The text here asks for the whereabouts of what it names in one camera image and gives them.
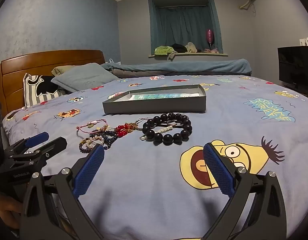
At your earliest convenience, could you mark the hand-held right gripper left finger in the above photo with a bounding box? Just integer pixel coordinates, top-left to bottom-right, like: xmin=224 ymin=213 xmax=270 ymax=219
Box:
xmin=20 ymin=144 xmax=105 ymax=240

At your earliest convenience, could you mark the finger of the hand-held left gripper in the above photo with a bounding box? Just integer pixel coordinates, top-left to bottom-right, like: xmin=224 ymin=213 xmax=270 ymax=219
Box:
xmin=9 ymin=137 xmax=68 ymax=168
xmin=4 ymin=132 xmax=49 ymax=155

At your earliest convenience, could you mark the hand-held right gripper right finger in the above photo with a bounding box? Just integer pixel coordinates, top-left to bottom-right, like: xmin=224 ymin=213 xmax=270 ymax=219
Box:
xmin=203 ymin=142 xmax=288 ymax=240

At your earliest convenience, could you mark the blue crystal bead bracelet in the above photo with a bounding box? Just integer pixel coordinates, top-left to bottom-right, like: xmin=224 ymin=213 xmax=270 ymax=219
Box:
xmin=90 ymin=127 xmax=118 ymax=143

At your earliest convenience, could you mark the pink cord bracelet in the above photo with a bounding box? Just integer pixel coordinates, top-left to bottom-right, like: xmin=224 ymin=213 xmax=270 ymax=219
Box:
xmin=76 ymin=119 xmax=108 ymax=133

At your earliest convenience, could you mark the red bead bracelet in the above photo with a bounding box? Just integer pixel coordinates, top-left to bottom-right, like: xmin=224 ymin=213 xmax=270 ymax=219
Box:
xmin=115 ymin=122 xmax=144 ymax=138

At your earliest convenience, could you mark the large black bead bracelet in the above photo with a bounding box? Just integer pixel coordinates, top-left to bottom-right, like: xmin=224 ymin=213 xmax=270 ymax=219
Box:
xmin=142 ymin=114 xmax=193 ymax=146

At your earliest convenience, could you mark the grey cardboard box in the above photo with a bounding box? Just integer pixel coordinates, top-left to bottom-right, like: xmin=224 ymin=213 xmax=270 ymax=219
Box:
xmin=102 ymin=84 xmax=207 ymax=115

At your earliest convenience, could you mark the person's left hand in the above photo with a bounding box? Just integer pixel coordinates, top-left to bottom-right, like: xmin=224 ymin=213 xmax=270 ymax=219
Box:
xmin=0 ymin=195 xmax=23 ymax=230

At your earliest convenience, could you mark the striped black and white pillow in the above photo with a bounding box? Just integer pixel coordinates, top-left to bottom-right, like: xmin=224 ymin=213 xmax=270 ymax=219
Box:
xmin=23 ymin=73 xmax=67 ymax=108

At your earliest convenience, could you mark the cartoon printed blue bed sheet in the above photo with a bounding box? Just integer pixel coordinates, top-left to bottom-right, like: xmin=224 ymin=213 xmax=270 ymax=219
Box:
xmin=1 ymin=74 xmax=308 ymax=240

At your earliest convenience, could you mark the wooden headboard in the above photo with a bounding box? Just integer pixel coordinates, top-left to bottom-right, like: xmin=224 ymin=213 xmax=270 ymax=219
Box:
xmin=0 ymin=49 xmax=106 ymax=114

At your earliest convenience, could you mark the grey-blue pillow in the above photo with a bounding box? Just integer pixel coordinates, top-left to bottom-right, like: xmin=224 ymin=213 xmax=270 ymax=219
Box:
xmin=51 ymin=63 xmax=117 ymax=93

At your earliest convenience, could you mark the blue-green printed paper sheet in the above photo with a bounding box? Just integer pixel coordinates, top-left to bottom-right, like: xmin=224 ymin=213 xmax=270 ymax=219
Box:
xmin=129 ymin=92 xmax=201 ymax=101

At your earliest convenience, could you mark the grey blanket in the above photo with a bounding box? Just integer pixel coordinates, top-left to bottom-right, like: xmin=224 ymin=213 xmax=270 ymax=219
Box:
xmin=111 ymin=68 xmax=252 ymax=78

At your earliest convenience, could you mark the blue blanket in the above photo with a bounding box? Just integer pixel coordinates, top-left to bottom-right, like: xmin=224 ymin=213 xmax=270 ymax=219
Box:
xmin=101 ymin=59 xmax=252 ymax=77

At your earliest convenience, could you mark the window sill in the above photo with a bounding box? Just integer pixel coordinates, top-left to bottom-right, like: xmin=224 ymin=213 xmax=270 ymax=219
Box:
xmin=148 ymin=52 xmax=228 ymax=58

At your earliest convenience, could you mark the beige cloth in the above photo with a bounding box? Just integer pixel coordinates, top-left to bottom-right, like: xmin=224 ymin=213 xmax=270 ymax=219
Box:
xmin=184 ymin=42 xmax=198 ymax=53

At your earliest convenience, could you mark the black monitor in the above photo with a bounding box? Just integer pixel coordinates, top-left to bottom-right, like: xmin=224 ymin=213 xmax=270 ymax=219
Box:
xmin=277 ymin=46 xmax=308 ymax=94

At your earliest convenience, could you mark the black cloth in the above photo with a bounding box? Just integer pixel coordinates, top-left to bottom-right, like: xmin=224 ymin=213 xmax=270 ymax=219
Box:
xmin=169 ymin=44 xmax=187 ymax=53

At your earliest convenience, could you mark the green cloth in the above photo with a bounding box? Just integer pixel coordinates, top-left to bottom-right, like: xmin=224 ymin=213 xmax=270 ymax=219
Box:
xmin=154 ymin=46 xmax=177 ymax=55

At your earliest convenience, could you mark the pink balloon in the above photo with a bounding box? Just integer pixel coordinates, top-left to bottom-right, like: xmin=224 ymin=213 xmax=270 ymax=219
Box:
xmin=206 ymin=29 xmax=214 ymax=50

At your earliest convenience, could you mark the teal curtain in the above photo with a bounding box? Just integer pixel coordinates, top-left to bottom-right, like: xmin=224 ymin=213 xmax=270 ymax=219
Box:
xmin=148 ymin=0 xmax=223 ymax=55

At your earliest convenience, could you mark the air conditioner pipe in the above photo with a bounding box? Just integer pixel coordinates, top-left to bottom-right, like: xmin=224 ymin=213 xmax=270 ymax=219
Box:
xmin=238 ymin=0 xmax=257 ymax=12

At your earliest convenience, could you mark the dark bead gold charm bracelet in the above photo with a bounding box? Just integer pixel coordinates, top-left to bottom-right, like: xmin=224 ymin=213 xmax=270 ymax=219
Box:
xmin=79 ymin=140 xmax=114 ymax=153

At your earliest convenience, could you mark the mixed pearl bead bracelet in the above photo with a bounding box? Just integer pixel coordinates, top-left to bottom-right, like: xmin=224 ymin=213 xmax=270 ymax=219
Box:
xmin=80 ymin=135 xmax=112 ymax=150

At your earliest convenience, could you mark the small black bead bracelet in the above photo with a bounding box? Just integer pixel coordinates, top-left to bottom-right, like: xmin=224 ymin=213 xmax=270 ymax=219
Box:
xmin=166 ymin=112 xmax=189 ymax=123

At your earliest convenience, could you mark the white pearl bracelet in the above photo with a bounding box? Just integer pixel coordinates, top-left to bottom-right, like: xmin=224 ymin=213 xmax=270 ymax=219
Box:
xmin=139 ymin=126 xmax=173 ymax=141

